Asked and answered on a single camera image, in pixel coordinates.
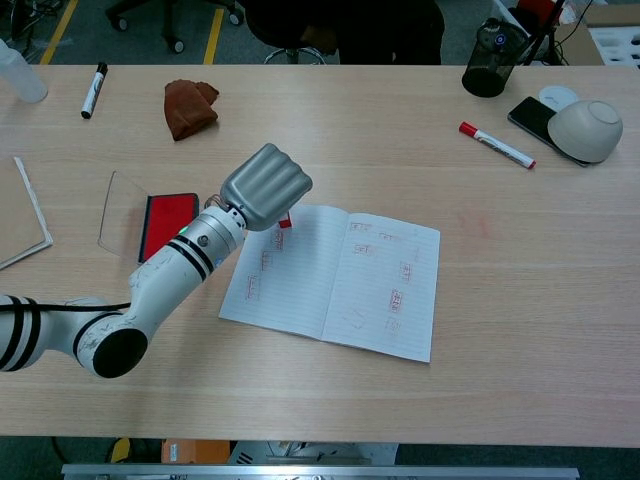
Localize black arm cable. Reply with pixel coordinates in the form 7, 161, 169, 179
0, 299, 132, 314

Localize red capped whiteboard marker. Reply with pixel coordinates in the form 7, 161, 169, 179
458, 120, 538, 171

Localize chrome stool ring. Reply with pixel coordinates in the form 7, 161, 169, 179
263, 46, 327, 65

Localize red ink pad clear lid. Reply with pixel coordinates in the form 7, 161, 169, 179
97, 170, 202, 266

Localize aluminium profile rail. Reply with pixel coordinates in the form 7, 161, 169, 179
60, 462, 581, 480

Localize orange box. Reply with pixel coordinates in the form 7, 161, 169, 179
162, 438, 232, 465

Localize black mesh pen holder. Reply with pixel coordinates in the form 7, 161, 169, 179
460, 17, 530, 99

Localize cardboard box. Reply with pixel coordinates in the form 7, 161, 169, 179
554, 0, 640, 66

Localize black capped whiteboard marker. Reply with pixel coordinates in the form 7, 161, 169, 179
80, 61, 110, 121

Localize white round coaster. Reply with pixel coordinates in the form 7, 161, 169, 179
538, 84, 581, 112

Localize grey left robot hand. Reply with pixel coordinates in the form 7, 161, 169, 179
218, 142, 314, 232

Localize black tripod stand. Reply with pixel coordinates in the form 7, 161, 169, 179
514, 0, 571, 66

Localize black smartphone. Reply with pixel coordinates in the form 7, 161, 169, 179
507, 96, 591, 168

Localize black office chair base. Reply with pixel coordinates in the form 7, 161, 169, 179
104, 0, 246, 55

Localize person in black clothing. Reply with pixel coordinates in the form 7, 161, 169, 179
244, 0, 446, 65

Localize beige upturned bowl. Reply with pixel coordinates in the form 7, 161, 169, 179
546, 99, 624, 165

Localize open white lined notebook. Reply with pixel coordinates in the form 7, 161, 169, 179
218, 203, 442, 365

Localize translucent plastic bottle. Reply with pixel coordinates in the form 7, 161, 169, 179
0, 37, 50, 105

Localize brown folded cloth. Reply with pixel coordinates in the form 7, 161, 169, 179
163, 78, 222, 143

